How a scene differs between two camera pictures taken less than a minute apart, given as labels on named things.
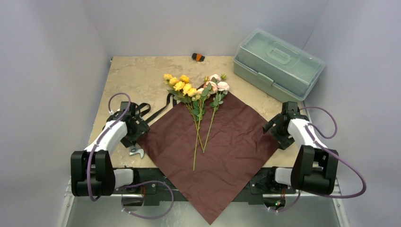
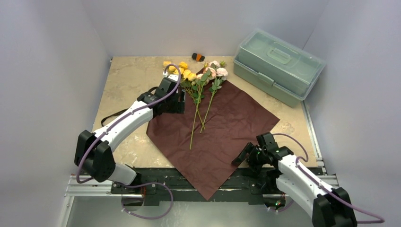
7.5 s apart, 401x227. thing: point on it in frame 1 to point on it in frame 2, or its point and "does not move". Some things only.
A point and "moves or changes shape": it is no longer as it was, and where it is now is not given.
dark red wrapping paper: [211, 159] moves or changes shape
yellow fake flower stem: [183, 91] moves or changes shape
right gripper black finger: [269, 125] to [238, 161]
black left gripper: [141, 127] to [178, 108]
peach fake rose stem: [209, 87] to [210, 73]
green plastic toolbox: [284, 69] does not move
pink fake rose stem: [223, 87] to [221, 73]
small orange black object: [198, 57] does not move
